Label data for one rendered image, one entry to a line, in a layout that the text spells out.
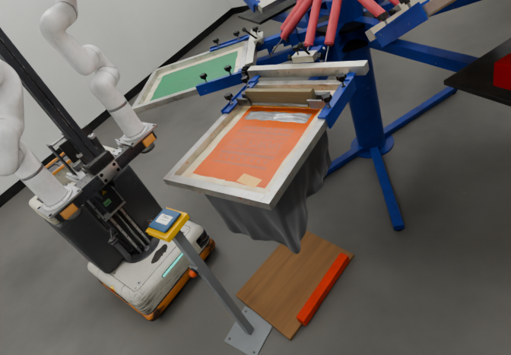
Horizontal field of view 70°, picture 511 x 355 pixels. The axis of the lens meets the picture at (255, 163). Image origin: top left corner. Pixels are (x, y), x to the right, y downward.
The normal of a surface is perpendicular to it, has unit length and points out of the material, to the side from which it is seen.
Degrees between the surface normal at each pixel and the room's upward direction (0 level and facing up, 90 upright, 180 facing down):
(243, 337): 0
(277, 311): 0
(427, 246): 0
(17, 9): 90
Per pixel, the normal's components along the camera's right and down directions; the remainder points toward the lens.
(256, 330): -0.34, -0.73
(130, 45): 0.79, 0.12
